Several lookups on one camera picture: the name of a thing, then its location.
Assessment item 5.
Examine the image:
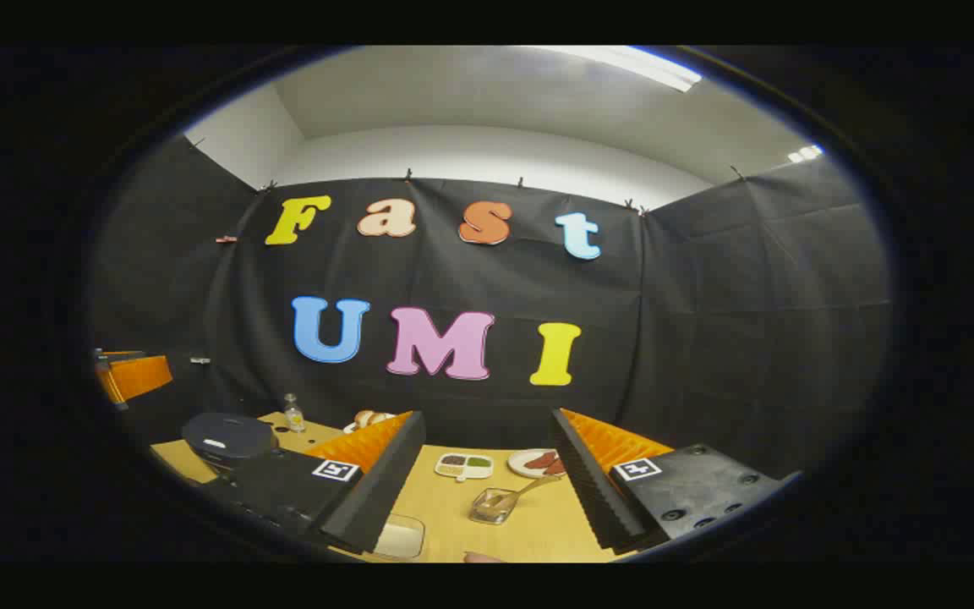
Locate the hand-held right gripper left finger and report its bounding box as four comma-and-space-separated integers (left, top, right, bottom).
200, 410, 427, 557

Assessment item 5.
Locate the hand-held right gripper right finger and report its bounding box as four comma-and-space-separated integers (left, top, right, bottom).
550, 408, 792, 555

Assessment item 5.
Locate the clear tray of rice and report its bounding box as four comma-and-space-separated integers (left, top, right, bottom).
373, 513, 426, 561

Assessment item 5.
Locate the wooden spoon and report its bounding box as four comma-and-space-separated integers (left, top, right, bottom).
487, 474, 564, 513

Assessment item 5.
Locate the metal wire chopstick holder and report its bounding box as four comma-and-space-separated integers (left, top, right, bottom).
468, 488, 520, 525

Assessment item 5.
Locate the dark rice cooker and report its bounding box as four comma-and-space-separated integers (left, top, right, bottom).
181, 412, 278, 475

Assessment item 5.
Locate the white round plate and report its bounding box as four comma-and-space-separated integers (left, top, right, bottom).
507, 448, 566, 480

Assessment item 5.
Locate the white divided grain dish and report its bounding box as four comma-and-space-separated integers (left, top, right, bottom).
435, 453, 495, 483

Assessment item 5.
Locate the black backdrop cloth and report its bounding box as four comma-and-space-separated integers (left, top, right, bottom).
90, 135, 889, 483

